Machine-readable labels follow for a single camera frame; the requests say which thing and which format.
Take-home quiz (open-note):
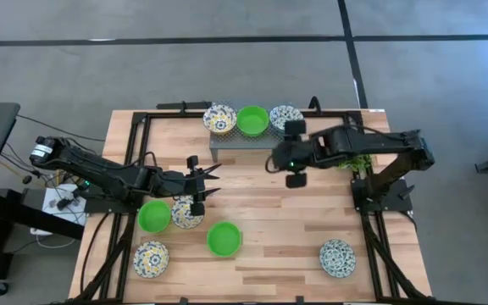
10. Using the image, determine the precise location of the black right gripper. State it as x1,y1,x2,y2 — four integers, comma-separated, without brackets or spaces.
271,119,313,190

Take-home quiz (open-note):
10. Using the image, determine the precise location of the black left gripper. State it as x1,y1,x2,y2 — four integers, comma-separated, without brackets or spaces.
161,154,223,217

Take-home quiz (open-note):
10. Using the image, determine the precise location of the teal bowl with patterned interior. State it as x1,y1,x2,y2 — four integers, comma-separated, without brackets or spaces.
269,104,305,135
319,238,358,279

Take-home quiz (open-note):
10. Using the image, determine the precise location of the yellow bowl with floral interior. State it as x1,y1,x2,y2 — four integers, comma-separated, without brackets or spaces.
132,240,170,280
170,195,205,230
202,103,238,136

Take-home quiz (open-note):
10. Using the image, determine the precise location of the green plastic bowl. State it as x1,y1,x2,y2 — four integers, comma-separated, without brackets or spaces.
236,104,270,138
136,199,173,234
206,220,243,258

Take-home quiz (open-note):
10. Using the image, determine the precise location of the grey perforated metal rack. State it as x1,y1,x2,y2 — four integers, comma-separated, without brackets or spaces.
208,122,290,164

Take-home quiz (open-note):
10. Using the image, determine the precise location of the green plant in white pot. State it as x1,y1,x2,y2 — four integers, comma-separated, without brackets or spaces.
337,154,374,175

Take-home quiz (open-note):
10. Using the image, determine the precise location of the white power strip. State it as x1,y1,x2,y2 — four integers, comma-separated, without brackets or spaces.
30,182,88,236

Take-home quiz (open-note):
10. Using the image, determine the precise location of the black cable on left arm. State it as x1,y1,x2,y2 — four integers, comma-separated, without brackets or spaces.
127,150,159,171

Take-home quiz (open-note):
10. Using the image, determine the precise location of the black aluminium table frame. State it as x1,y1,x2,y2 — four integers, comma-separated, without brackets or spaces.
68,101,434,305

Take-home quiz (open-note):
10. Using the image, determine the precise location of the black floor cable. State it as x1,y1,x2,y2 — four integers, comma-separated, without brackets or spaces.
16,114,106,143

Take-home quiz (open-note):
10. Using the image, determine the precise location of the white floor cable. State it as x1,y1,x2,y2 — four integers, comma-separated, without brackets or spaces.
35,232,78,250

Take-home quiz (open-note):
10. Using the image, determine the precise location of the thin yellow floor cable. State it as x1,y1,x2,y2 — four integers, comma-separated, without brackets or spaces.
0,158,31,179

